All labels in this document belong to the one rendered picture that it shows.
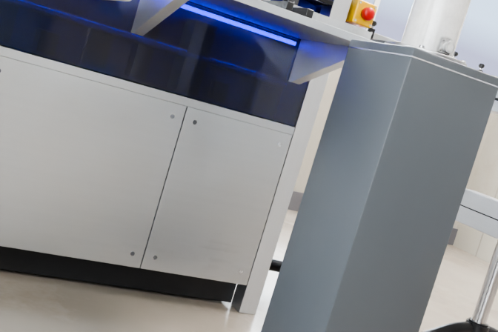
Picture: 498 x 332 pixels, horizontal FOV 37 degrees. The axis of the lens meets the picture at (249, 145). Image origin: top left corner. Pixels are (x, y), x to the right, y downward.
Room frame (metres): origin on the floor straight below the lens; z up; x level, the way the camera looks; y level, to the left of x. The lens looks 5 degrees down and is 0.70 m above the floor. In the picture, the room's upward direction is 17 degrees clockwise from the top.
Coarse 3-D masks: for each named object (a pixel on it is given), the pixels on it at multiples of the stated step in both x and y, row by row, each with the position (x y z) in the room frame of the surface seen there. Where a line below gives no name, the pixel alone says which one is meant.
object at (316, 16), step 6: (294, 6) 1.89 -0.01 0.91; (312, 18) 1.92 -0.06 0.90; (318, 18) 1.93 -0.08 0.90; (324, 18) 1.93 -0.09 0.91; (330, 18) 1.94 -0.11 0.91; (330, 24) 1.94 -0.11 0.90; (336, 24) 1.95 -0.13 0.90; (342, 24) 1.96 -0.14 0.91; (348, 24) 1.97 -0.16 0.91; (348, 30) 1.97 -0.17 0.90; (354, 30) 1.98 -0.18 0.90; (360, 30) 1.98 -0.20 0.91; (366, 36) 2.00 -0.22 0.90
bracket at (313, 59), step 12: (300, 48) 2.19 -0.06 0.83; (312, 48) 2.13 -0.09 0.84; (324, 48) 2.07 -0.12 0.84; (336, 48) 2.01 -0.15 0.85; (300, 60) 2.17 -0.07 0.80; (312, 60) 2.11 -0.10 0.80; (324, 60) 2.05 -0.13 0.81; (336, 60) 2.00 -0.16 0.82; (300, 72) 2.15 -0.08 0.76; (312, 72) 2.09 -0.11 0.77; (324, 72) 2.07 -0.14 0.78
